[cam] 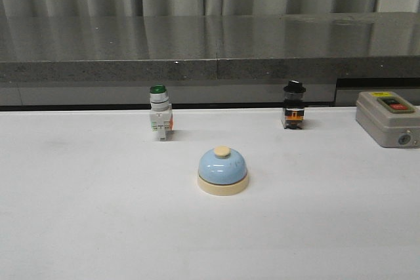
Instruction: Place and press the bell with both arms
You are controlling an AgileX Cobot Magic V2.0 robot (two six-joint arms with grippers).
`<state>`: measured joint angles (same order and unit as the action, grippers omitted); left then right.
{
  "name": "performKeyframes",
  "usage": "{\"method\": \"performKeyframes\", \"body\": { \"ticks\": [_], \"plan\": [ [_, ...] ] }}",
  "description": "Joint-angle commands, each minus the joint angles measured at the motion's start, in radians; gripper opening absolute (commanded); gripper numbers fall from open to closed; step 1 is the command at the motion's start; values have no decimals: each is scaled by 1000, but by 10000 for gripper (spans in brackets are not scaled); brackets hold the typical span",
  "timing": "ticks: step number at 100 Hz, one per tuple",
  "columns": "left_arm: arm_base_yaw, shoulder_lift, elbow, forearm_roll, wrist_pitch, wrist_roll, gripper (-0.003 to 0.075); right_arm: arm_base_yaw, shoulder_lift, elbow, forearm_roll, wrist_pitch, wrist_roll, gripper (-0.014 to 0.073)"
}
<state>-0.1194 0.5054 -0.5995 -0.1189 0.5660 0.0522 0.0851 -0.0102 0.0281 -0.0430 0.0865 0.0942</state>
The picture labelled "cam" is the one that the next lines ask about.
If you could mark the blue and cream desk bell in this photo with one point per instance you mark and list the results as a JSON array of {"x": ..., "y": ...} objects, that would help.
[{"x": 222, "y": 171}]

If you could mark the grey stone ledge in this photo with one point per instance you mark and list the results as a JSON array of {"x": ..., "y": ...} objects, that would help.
[{"x": 214, "y": 61}]

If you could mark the green pushbutton switch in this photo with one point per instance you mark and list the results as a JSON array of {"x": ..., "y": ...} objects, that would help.
[{"x": 161, "y": 113}]

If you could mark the black selector switch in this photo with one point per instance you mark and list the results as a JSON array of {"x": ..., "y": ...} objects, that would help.
[{"x": 293, "y": 105}]

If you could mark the grey control switch box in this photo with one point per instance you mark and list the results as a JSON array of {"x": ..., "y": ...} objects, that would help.
[{"x": 388, "y": 118}]

